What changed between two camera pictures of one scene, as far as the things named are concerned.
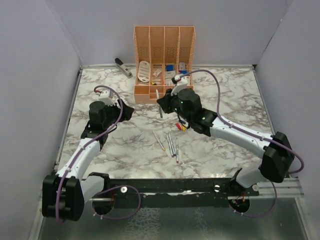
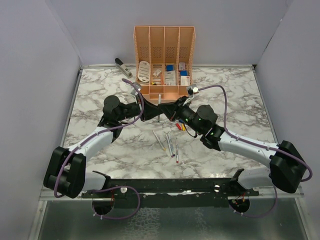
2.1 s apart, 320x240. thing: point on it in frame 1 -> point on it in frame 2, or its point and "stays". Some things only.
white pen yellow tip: x=163 y=148 stays
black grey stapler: x=121 y=67 stays
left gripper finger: x=127 y=112 -> x=150 y=110
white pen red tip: x=177 y=151 stays
